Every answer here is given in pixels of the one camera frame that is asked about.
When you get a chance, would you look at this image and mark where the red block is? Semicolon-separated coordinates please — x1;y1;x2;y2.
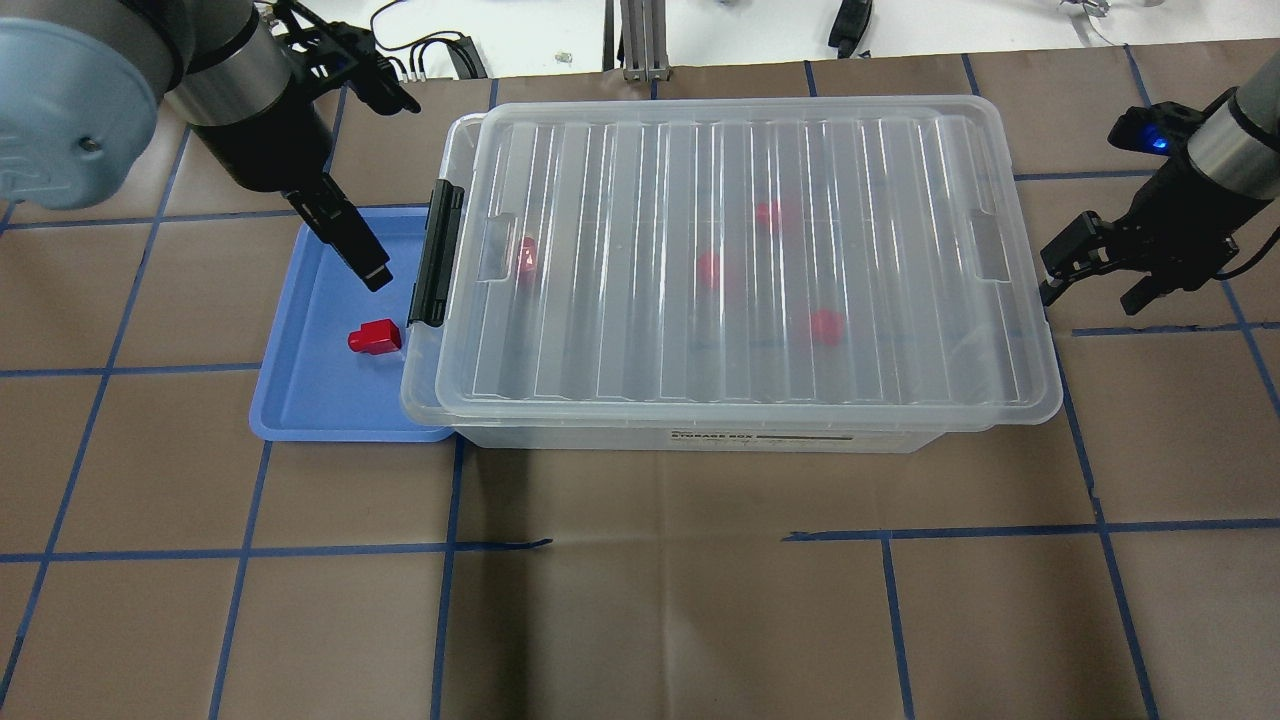
347;318;404;356
694;250;726;293
515;236;540;288
809;307;846;347

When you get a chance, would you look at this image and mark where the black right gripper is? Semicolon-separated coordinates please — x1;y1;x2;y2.
1039;150;1274;316

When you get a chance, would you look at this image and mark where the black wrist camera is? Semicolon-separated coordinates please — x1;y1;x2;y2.
1107;97;1226;158
265;1;421;117

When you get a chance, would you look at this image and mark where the blue plastic tray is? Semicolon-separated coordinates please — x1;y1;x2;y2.
250;205;454;443

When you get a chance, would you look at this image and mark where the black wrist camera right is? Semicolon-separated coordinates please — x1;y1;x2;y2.
1107;97;1226;158

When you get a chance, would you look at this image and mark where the clear plastic box lid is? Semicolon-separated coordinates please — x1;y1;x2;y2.
435;94;1062;433

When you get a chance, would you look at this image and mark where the clear plastic storage box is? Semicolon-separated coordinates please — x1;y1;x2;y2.
404;320;951;455

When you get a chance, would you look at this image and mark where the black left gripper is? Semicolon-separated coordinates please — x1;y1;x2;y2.
191;79;393;292

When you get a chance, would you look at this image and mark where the black box latch handle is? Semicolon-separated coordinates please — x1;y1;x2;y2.
407;178;466;328

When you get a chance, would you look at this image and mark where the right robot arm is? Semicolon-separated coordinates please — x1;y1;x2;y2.
1039;58;1279;316

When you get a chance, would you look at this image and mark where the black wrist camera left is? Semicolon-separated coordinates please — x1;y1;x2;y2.
265;1;421;117

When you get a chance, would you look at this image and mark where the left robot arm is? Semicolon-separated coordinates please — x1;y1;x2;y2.
1;1;420;291

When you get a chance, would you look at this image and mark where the black power plug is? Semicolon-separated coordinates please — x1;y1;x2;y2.
827;0;874;59

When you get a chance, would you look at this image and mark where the aluminium frame post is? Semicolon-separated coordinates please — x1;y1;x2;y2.
620;0;671;82

